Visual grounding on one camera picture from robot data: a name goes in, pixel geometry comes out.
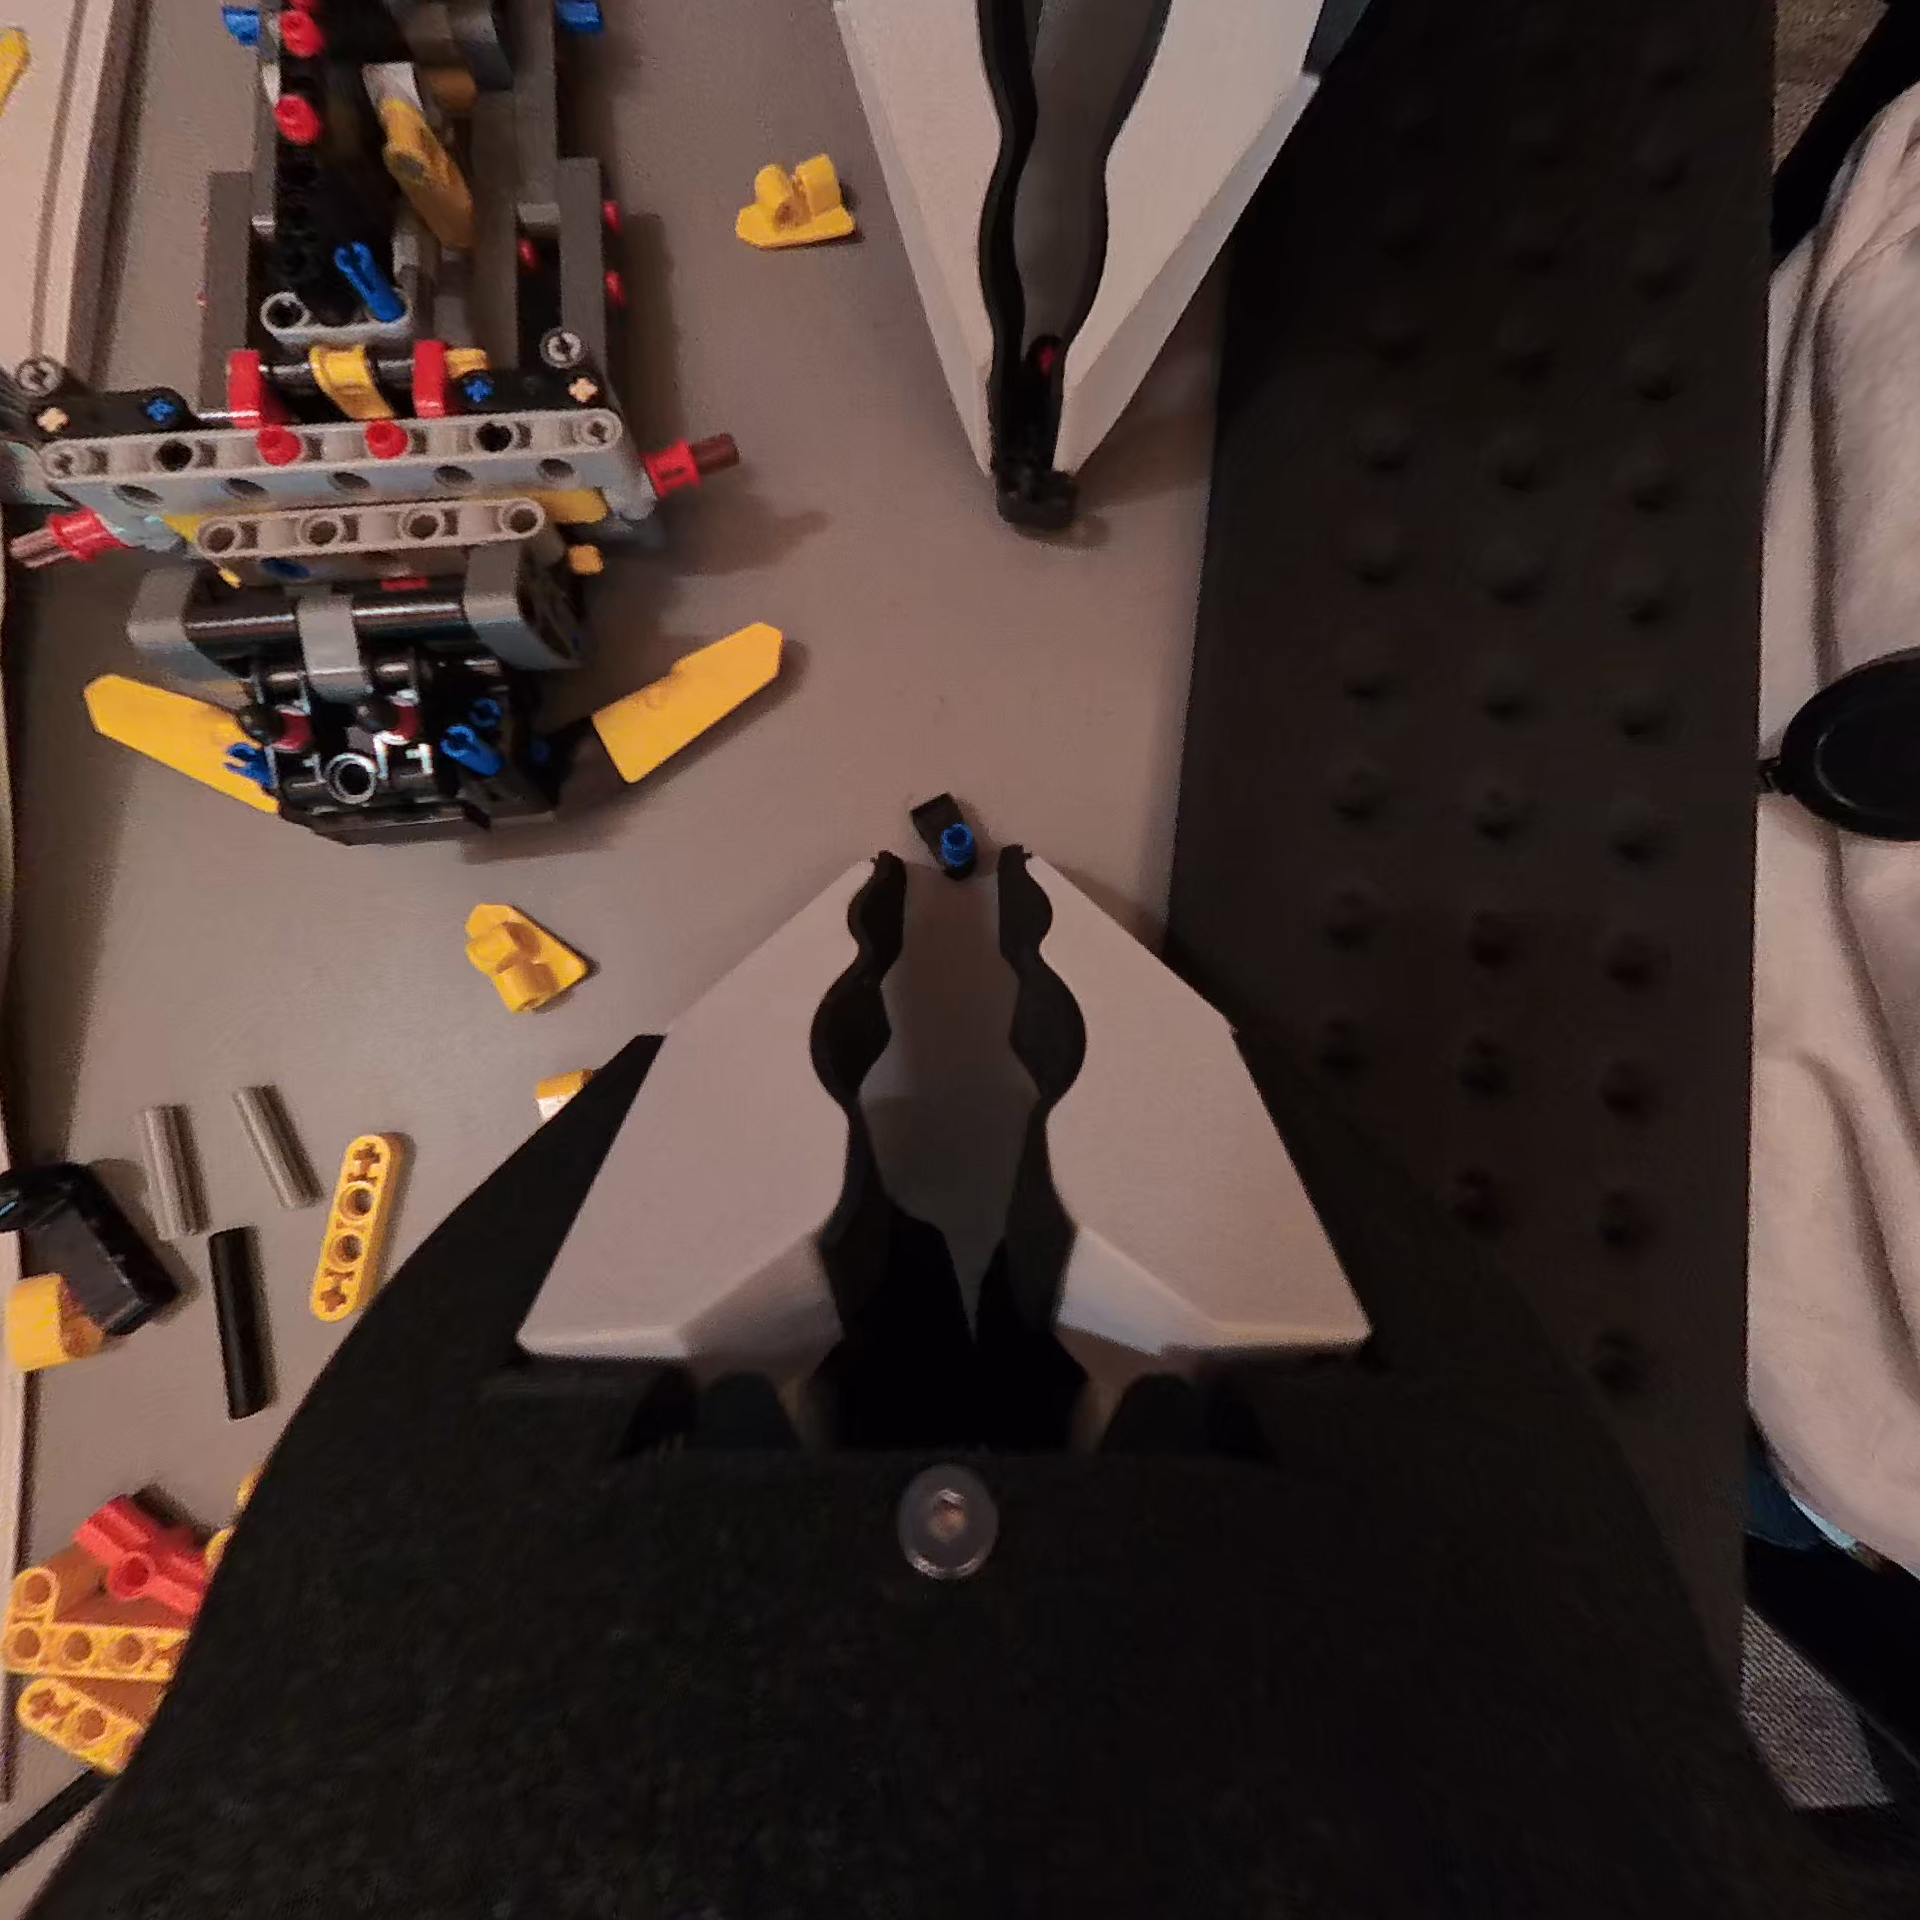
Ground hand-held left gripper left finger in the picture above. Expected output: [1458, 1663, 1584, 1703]
[514, 853, 969, 1418]

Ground lego car chassis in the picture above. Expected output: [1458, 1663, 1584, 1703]
[0, 0, 783, 848]

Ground black angled lego piece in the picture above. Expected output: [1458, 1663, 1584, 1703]
[0, 1161, 182, 1336]

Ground black lego beam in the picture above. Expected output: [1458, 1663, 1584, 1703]
[989, 336, 1080, 528]

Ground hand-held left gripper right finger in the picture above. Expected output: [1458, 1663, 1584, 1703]
[976, 843, 1374, 1418]

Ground yellow lego pin connector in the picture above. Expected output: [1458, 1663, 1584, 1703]
[0, 1275, 107, 1369]

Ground yellow lego beam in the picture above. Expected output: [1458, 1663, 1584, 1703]
[306, 1131, 406, 1320]

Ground black badge reel lanyard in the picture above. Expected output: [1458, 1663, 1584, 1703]
[1757, 647, 1920, 838]

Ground grey lego tube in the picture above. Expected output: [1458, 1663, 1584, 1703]
[231, 1082, 319, 1208]
[137, 1104, 202, 1238]

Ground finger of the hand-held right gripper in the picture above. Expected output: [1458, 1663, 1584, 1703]
[832, 0, 1038, 481]
[1048, 0, 1320, 465]

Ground black lego axle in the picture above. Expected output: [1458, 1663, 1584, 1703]
[208, 1226, 271, 1418]

